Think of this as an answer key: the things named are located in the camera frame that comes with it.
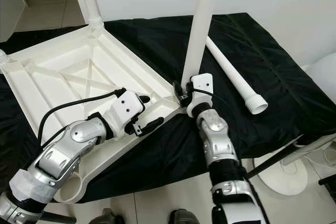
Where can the white plastic table top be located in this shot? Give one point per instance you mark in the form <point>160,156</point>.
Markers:
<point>58,77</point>

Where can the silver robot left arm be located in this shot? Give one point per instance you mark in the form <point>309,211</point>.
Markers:
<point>73,140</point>

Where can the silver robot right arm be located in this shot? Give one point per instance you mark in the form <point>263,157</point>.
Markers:
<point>220,140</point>

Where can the grey robot left foot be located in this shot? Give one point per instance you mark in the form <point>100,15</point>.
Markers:
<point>107,217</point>

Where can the grey robot foot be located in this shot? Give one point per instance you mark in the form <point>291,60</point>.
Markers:
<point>184,217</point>
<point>107,217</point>

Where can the black cloth table cover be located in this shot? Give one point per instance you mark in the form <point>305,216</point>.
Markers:
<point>268,51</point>

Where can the grey robot right foot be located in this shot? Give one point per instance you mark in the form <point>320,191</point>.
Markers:
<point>184,217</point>

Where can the black metal table leg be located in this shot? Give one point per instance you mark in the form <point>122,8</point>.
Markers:
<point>56,218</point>
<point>273,160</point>

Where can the white rounded object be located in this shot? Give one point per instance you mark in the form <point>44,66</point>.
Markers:
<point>320,72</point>

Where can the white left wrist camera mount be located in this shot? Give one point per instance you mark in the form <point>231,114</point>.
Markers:
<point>128,108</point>

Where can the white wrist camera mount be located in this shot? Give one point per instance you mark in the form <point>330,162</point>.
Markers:
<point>202,85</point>
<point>128,108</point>

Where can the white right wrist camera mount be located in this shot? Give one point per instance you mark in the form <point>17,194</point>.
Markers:
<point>202,85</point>

